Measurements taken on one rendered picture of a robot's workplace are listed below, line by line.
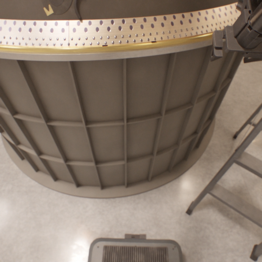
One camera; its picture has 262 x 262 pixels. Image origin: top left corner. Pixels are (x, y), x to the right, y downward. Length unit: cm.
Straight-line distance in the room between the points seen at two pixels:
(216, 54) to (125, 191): 126
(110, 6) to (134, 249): 115
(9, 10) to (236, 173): 184
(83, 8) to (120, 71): 24
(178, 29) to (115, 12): 23
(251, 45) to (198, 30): 33
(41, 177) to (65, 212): 37
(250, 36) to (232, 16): 48
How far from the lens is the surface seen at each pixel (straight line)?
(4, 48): 81
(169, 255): 125
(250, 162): 121
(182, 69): 90
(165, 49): 73
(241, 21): 53
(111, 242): 124
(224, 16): 95
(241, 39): 53
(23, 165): 190
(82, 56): 69
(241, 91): 278
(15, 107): 110
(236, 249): 167
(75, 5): 74
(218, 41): 55
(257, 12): 49
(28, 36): 78
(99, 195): 158
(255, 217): 144
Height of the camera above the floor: 149
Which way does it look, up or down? 51 degrees down
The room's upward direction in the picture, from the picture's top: 1 degrees clockwise
